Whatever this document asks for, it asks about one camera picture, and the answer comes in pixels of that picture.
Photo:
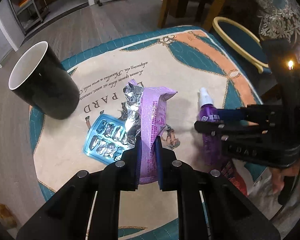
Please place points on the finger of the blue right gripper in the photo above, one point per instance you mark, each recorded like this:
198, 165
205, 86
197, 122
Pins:
230, 114

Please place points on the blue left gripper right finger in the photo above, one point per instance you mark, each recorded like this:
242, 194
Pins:
158, 159

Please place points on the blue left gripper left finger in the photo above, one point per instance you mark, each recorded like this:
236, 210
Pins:
138, 149

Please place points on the purple spray bottle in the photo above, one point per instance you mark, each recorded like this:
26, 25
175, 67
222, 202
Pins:
210, 127

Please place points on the purple foil snack bag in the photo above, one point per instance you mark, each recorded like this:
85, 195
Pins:
146, 109

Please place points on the teal yellow-rimmed trash bin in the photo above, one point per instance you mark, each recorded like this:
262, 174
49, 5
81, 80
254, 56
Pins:
242, 41

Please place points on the blue blister pack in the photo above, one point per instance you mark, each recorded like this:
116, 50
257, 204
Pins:
106, 139

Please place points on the teal beige patterned rug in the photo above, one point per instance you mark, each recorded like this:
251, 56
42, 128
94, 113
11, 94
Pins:
184, 59

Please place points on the red white snack wrapper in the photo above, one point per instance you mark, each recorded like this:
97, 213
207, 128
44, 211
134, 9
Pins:
254, 182

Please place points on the lace patterned tablecloth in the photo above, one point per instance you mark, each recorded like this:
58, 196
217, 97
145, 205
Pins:
279, 19

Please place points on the black white-lined cup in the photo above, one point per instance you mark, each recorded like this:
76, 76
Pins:
40, 80

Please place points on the metal storage shelf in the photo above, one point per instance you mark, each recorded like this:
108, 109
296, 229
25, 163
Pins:
29, 13

